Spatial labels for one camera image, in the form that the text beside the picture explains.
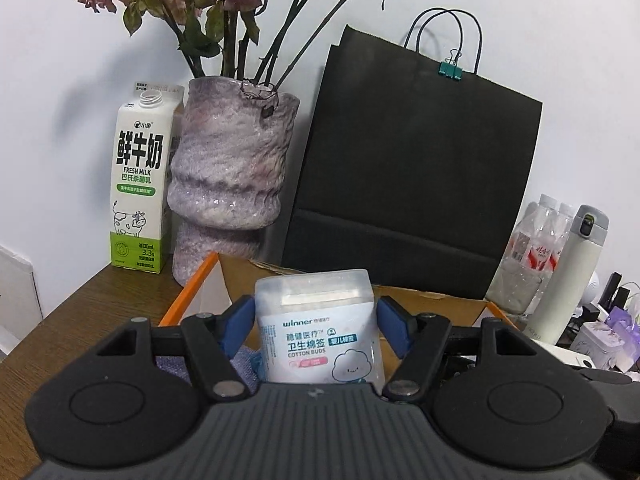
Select clear cotton bud box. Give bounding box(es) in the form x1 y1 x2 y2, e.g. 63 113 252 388
254 269 385 387

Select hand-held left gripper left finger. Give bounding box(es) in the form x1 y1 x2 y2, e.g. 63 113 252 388
95 295 258 402

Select green binder clip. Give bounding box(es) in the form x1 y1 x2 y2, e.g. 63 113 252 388
439 49 463 81

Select black paper bag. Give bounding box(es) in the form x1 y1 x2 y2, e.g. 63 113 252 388
281 7 544 301

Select white and green milk carton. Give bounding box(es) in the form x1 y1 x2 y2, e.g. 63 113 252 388
109 81 186 275

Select white thermos flask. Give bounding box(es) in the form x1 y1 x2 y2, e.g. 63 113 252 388
529 205 610 346

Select purple cloth bag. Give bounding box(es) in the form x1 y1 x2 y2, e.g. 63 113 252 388
154 345 263 386

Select white power bank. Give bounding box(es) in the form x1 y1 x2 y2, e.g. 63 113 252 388
562 345 595 371

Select clear water bottle red label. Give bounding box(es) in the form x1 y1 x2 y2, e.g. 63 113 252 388
545 202 576 271
510 194 558 281

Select white round speaker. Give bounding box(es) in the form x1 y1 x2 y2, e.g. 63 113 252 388
580 270 606 318

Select purple textured vase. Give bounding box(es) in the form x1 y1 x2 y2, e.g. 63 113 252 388
166 76 301 286

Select black charger adapter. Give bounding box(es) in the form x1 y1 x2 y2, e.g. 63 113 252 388
597 272 623 308

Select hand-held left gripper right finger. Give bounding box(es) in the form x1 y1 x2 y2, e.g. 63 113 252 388
376 296 543 404

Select wooden desktop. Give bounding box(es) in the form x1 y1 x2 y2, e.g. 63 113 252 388
0 261 186 480

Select clear glass cup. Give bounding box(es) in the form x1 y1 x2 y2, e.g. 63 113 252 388
486 259 546 317

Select red cardboard box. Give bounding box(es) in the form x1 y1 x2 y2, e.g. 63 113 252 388
157 252 531 386

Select white printed tin box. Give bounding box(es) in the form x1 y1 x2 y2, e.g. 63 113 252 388
570 321 626 370

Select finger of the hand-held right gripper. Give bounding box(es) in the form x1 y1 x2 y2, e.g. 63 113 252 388
582 370 640 387

